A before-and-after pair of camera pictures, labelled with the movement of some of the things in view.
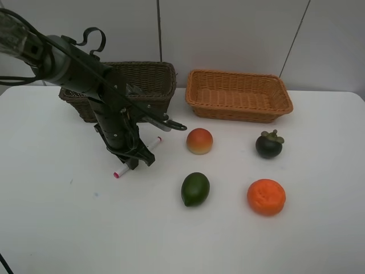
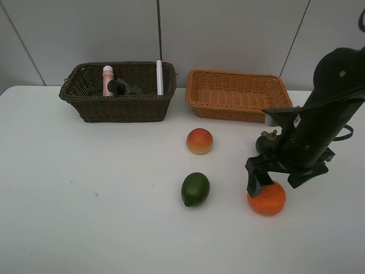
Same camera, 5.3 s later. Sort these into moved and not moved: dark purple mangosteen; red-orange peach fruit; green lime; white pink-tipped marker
Moved: white pink-tipped marker
Not moved: red-orange peach fruit; dark purple mangosteen; green lime
